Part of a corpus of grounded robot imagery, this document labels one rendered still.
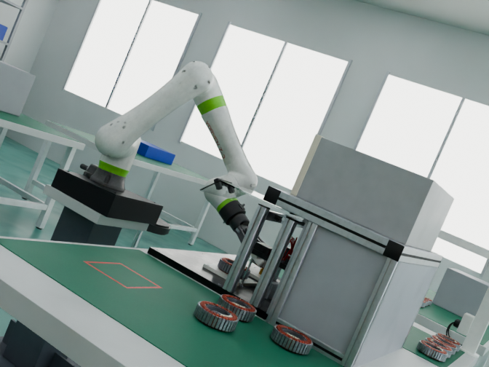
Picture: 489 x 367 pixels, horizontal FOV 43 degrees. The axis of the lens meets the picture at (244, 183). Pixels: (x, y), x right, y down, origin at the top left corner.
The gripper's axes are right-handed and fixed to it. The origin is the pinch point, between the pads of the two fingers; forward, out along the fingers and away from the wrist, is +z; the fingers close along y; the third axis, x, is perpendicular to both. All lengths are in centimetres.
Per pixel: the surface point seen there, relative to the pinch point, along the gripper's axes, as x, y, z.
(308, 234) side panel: -30, -45, 16
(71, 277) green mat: 8, -100, 3
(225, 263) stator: 2.2, -29.5, 0.8
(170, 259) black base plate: 11.5, -44.1, -7.6
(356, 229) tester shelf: -43, -46, 24
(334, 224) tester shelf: -38, -46, 19
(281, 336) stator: -13, -62, 37
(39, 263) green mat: 11, -104, -4
